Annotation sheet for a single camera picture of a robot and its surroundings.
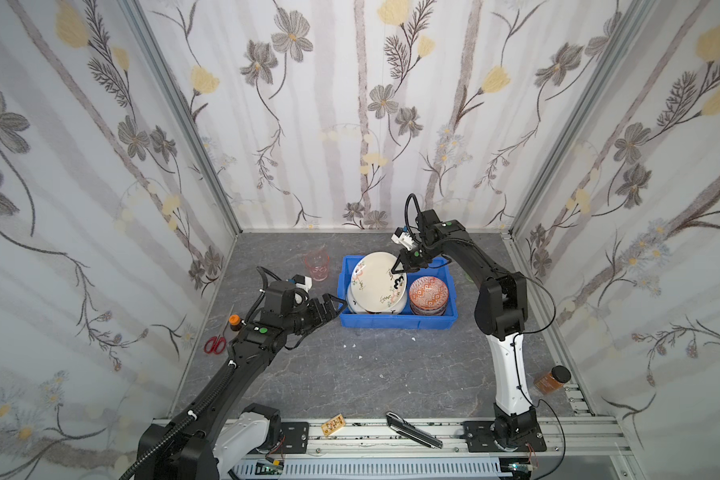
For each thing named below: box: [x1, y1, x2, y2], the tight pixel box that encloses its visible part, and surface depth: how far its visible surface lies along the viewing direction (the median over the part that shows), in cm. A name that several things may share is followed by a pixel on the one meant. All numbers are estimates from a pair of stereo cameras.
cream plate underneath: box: [350, 252, 407, 313], surface depth 96 cm
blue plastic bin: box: [338, 256, 459, 329], surface depth 93 cm
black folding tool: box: [385, 411, 444, 449], surface depth 76 cm
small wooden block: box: [320, 413, 346, 437], surface depth 77 cm
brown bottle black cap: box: [534, 365, 571, 395], surface depth 78 cm
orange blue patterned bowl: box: [409, 276, 449, 316], surface depth 93 cm
